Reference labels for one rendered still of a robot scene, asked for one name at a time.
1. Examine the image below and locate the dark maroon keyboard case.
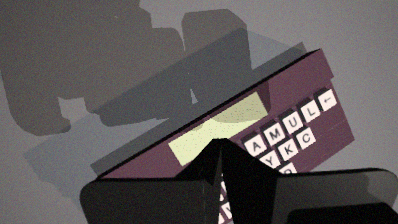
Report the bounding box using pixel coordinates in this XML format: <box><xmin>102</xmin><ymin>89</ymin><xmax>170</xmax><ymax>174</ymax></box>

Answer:
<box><xmin>96</xmin><ymin>48</ymin><xmax>354</xmax><ymax>179</ymax></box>

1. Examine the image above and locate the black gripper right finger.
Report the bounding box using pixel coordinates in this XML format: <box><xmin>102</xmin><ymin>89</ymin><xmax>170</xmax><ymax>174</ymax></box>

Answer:
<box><xmin>220</xmin><ymin>138</ymin><xmax>398</xmax><ymax>224</ymax></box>

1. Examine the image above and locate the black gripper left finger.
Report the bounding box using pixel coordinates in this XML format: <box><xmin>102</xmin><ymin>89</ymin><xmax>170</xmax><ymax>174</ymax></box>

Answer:
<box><xmin>80</xmin><ymin>138</ymin><xmax>222</xmax><ymax>224</ymax></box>

